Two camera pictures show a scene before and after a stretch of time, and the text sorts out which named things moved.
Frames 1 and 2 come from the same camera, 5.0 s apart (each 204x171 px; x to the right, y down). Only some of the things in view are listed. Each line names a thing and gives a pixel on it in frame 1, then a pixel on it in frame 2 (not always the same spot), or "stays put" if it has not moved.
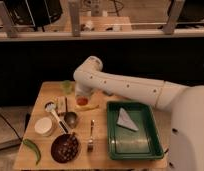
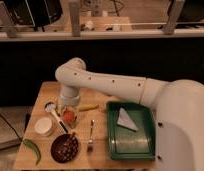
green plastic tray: [132, 131] stays put
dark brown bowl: [65, 148] stays put
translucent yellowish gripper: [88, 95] to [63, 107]
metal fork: [91, 143] stays put
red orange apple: [82, 100] to [68, 116]
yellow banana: [86, 107] stays put
